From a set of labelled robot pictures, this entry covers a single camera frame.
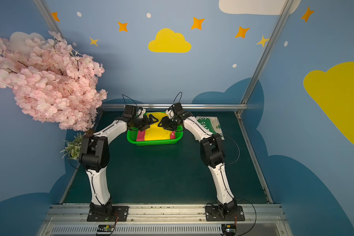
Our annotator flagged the magenta raincoat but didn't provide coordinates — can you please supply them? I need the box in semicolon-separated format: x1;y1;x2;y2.
136;130;176;142

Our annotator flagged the plain yellow raincoat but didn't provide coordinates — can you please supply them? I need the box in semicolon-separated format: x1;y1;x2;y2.
144;112;176;141

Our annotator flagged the white dinosaur print raincoat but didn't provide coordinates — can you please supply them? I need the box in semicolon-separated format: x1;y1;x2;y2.
196;116;225;140

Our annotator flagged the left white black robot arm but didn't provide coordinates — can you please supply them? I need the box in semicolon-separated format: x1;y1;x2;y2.
79;115;159;220

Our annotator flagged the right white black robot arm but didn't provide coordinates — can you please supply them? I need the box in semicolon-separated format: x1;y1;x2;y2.
158;109;238;218

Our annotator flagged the green plastic basket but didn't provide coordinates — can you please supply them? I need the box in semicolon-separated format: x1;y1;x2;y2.
126;125;183;146

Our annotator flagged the horizontal aluminium back bar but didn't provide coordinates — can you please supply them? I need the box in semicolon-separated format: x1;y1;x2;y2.
100;103;248;111

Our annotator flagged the small green potted plant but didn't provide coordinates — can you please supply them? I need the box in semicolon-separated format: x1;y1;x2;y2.
60;133;83;160

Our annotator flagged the pink cherry blossom tree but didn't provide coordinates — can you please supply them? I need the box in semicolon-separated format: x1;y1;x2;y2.
0;32;107;132

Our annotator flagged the left green circuit board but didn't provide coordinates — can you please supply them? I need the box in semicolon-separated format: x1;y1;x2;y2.
96;224;115;235

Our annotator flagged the green circuit board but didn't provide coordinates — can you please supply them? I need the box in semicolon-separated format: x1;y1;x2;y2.
221;224;237;236
96;224;115;235

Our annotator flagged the right green circuit board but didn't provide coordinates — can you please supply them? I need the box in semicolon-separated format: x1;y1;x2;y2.
221;224;237;236

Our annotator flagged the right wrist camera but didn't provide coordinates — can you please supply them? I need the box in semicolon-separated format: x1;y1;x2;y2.
166;102;184;119

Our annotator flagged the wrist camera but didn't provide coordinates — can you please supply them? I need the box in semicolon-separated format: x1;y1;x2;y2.
166;102;184;119
123;105;146;119

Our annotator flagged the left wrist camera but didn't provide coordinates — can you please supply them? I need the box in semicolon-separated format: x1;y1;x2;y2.
123;105;146;119

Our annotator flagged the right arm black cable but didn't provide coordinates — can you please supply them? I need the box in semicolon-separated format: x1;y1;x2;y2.
222;133;241;166

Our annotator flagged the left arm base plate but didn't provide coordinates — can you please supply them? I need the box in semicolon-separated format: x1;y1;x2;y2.
87;205;129;222

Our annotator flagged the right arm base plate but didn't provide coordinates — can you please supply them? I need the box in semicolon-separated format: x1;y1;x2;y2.
205;204;245;222

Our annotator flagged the aluminium front rail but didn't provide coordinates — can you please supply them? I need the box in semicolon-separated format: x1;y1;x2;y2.
38;204;293;236

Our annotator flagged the left aluminium frame post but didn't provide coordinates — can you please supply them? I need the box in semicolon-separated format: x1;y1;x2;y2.
33;0;64;37

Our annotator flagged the aluminium frame post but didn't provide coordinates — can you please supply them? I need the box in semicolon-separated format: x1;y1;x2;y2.
236;0;295;118
33;0;64;37

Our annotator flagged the right aluminium frame post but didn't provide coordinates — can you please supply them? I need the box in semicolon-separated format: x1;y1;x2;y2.
236;0;295;118

